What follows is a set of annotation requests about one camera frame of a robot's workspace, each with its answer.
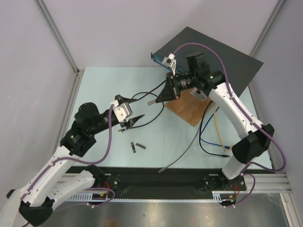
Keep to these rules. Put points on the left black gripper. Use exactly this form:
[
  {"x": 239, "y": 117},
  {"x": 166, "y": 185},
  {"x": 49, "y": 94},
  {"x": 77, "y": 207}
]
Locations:
[{"x": 130, "y": 121}]

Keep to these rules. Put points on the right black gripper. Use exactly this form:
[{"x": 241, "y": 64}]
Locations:
[{"x": 173, "y": 84}]

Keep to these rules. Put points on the silver transceiver plug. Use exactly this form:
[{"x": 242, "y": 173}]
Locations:
[{"x": 151, "y": 102}]

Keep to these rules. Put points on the black transceiver plug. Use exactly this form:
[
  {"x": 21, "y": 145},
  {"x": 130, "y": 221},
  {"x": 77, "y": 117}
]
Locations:
[{"x": 133, "y": 147}]

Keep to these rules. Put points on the black transceiver plug slanted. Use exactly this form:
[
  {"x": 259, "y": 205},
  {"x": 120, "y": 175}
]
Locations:
[{"x": 141, "y": 146}]

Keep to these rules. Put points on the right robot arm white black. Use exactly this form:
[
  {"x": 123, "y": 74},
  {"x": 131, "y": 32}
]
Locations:
[{"x": 254, "y": 135}]

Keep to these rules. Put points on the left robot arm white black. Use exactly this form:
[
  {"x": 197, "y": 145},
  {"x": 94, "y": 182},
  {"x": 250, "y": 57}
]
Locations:
[{"x": 66, "y": 173}]

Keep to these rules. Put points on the wooden board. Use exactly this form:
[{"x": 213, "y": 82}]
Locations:
[{"x": 188, "y": 108}]

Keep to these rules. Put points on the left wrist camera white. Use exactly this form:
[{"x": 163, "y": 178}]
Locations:
[{"x": 122, "y": 110}]

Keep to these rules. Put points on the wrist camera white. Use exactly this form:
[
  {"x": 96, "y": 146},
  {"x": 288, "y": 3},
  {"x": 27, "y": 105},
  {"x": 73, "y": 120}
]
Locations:
[
  {"x": 170, "y": 63},
  {"x": 122, "y": 110}
]

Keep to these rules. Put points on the grey metal switch mount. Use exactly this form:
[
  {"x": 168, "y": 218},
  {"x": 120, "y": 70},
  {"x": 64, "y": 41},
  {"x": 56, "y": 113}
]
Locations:
[{"x": 198, "y": 94}]

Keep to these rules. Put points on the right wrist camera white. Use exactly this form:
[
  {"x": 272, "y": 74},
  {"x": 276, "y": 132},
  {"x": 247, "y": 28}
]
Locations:
[{"x": 170, "y": 63}]

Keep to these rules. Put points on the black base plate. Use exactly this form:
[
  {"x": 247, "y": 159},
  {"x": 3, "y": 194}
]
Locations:
[{"x": 171, "y": 184}]

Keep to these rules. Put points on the blue black network switch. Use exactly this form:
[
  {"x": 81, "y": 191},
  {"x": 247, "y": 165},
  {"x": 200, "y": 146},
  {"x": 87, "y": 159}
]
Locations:
[{"x": 241, "y": 68}]

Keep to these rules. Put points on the white slotted cable duct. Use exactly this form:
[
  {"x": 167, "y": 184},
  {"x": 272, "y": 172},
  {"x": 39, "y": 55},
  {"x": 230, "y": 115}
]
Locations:
[{"x": 89, "y": 197}]

